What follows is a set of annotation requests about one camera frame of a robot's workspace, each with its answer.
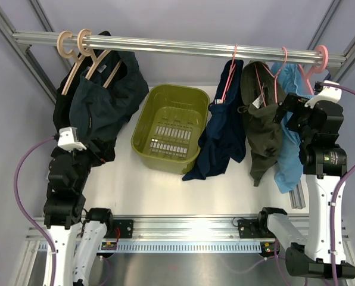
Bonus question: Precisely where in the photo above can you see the navy blue shorts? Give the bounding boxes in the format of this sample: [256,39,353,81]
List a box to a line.
[182,60,246,181]

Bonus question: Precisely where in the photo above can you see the white perforated cable duct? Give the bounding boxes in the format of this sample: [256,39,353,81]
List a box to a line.
[97,241,262,254]

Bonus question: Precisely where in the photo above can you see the aluminium hanging rail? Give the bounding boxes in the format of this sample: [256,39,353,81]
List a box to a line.
[12,31,346,68]

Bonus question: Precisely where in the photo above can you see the beige wooden hanger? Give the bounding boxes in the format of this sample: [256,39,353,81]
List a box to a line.
[77,28,122,89]
[56,30,86,96]

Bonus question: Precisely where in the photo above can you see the pink plastic hanger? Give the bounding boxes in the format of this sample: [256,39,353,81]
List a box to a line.
[298,45,329,95]

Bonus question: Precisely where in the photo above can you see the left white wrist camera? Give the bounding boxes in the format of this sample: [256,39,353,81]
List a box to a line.
[57,127,87,152]

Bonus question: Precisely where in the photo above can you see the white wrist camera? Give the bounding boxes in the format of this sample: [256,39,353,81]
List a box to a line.
[304,80,342,108]
[57,127,87,152]

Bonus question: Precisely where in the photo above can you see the dark teal shorts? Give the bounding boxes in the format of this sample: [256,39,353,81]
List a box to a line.
[69,51,149,141]

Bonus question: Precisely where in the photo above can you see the olive green shorts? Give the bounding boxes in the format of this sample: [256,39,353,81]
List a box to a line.
[238,61,286,186]

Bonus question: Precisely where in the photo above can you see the light blue shorts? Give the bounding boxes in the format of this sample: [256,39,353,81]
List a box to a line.
[270,63,313,194]

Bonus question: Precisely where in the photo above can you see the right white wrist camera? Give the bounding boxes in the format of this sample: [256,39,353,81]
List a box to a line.
[304,80,342,108]

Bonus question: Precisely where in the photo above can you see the pink wire hanger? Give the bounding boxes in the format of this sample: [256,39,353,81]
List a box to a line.
[222,44,238,103]
[253,46,288,107]

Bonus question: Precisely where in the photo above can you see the olive green plastic basket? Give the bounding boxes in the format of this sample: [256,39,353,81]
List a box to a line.
[131,84,210,175]

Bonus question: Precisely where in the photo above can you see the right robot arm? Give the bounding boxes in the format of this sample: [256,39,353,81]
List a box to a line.
[256,93,355,280]

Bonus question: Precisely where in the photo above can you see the black shorts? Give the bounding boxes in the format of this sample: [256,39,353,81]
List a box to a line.
[52,30,116,163]

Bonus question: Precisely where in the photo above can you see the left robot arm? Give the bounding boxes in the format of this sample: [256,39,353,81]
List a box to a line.
[43,144,115,285]

